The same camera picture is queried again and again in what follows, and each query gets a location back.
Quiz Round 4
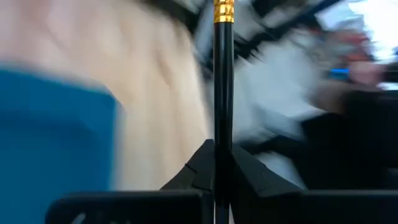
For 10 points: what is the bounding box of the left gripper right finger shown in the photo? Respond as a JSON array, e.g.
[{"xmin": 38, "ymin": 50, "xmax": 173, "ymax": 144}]
[{"xmin": 230, "ymin": 144, "xmax": 398, "ymax": 224}]

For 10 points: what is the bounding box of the blue plastic bin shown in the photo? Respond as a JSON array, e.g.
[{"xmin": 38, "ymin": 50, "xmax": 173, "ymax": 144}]
[{"xmin": 0, "ymin": 67, "xmax": 121, "ymax": 224}]

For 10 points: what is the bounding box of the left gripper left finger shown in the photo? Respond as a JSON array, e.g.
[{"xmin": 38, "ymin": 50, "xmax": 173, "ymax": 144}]
[{"xmin": 45, "ymin": 139, "xmax": 216, "ymax": 224}]

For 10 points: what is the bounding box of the thick black paintbrush gold ferrule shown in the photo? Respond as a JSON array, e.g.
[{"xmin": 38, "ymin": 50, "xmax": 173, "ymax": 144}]
[{"xmin": 213, "ymin": 0, "xmax": 235, "ymax": 224}]

